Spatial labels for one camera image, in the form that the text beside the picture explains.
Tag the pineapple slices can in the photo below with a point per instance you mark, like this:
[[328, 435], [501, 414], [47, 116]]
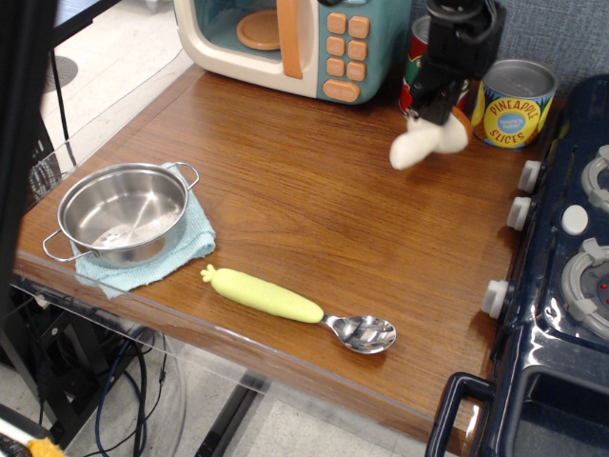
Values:
[[513, 100]]

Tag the white stove knob top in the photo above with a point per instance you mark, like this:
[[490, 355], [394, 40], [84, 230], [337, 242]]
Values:
[[529, 175]]

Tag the black table leg frame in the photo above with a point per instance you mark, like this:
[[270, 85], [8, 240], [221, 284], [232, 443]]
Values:
[[234, 411]]

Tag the dark blue toy stove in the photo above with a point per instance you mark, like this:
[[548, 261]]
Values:
[[548, 392]]

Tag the white stove knob bottom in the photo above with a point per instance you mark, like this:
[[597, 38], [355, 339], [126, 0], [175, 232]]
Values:
[[494, 297]]

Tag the teal toy microwave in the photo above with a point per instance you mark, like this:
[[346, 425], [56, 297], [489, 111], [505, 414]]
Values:
[[338, 51]]

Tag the small steel pot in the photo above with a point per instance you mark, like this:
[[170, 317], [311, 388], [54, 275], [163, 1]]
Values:
[[123, 216]]

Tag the spoon with yellow-green handle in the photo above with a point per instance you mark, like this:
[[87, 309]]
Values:
[[362, 334]]

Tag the white plush mushroom toy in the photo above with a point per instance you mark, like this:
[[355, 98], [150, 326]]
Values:
[[423, 137]]

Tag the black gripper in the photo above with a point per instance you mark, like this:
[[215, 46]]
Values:
[[465, 38]]

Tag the white stove knob middle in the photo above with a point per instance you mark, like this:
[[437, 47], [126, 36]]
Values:
[[518, 213]]

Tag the light blue cloth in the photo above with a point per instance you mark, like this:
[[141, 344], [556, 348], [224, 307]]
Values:
[[199, 241]]

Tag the white stove knob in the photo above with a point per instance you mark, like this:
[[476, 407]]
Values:
[[518, 213], [494, 297], [529, 175]]

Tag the tomato sauce can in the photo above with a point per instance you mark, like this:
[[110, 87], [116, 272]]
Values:
[[419, 78]]

